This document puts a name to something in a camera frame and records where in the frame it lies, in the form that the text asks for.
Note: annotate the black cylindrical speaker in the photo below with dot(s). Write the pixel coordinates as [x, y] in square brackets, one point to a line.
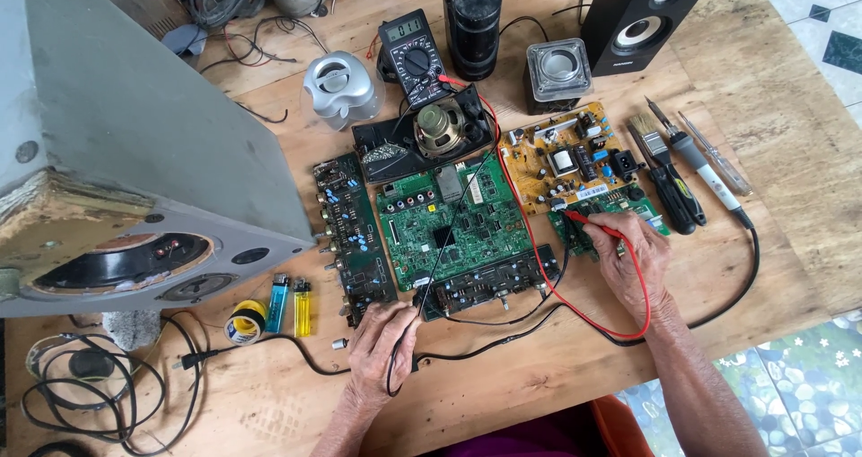
[473, 26]

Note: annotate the black housing with speaker driver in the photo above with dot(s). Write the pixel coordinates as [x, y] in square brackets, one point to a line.
[438, 134]

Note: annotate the yellow power supply board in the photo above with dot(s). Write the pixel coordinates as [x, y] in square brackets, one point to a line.
[566, 161]

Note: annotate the clear tester screwdriver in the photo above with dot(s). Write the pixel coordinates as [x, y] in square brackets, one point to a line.
[717, 154]

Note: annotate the person's purple garment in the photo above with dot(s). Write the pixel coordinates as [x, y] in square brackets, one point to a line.
[518, 440]

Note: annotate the large grey speaker cabinet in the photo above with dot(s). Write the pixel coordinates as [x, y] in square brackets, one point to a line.
[148, 147]

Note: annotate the black yellow screwdriver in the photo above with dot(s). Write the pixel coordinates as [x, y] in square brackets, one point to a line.
[688, 198]

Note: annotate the dark board with knob shafts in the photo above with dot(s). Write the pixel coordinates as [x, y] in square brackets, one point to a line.
[491, 282]

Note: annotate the small silver speaker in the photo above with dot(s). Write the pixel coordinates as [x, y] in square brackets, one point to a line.
[340, 90]

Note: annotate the blue lighter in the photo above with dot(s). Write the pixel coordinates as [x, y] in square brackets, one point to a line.
[277, 303]

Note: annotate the round clear wrapped coil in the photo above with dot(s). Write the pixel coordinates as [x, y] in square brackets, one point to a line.
[87, 366]

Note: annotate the small silver knob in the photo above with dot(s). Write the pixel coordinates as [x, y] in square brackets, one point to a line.
[339, 344]

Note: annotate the grey cloth scrap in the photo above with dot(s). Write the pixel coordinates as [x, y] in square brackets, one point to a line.
[183, 39]

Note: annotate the small green circuit board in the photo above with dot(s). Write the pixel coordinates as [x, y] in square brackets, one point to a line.
[633, 204]

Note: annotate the black multimeter probe lead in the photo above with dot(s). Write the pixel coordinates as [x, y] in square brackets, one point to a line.
[458, 214]

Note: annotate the grey foam lump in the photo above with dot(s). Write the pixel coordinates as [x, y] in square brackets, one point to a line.
[131, 329]

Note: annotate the large green circuit board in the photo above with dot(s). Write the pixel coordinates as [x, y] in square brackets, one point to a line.
[471, 228]

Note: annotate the clear cube mini speaker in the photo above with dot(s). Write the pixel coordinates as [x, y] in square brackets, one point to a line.
[557, 72]

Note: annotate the red multimeter probe lead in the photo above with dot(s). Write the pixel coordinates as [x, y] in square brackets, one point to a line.
[580, 218]

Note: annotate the black digital multimeter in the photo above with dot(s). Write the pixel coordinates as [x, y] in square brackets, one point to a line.
[416, 56]

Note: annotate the yellow lighter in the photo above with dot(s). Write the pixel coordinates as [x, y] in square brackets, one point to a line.
[302, 309]

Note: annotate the person's right hand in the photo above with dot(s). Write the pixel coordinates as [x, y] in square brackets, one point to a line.
[640, 268]

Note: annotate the long dark board with jacks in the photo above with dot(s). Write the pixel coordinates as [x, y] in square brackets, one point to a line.
[350, 235]

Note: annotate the yellow tape roll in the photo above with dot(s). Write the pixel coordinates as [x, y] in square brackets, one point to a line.
[246, 323]

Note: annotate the orange plastic stool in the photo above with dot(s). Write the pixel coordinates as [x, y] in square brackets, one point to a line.
[619, 430]

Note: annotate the black bookshelf speaker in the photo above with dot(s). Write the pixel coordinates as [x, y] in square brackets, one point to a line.
[640, 23]

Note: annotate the white grey soldering iron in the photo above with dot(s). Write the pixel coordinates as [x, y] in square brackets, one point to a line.
[704, 171]

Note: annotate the person's left hand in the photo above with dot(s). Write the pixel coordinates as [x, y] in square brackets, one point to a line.
[377, 349]

